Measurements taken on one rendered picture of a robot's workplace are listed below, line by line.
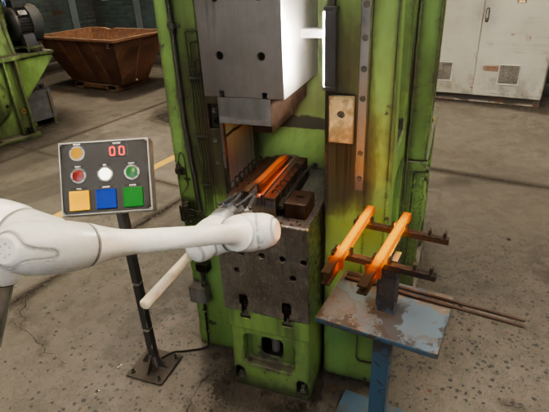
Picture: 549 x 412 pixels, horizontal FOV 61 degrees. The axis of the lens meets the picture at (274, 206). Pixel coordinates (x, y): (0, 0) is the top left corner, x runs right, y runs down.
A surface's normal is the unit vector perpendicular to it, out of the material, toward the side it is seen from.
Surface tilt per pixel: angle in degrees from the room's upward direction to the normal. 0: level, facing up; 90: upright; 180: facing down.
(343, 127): 90
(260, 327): 90
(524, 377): 0
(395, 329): 0
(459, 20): 90
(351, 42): 90
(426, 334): 0
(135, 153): 60
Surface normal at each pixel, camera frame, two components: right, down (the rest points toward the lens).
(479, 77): -0.50, 0.42
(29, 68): 0.79, 0.25
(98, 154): 0.05, -0.04
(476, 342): -0.04, -0.89
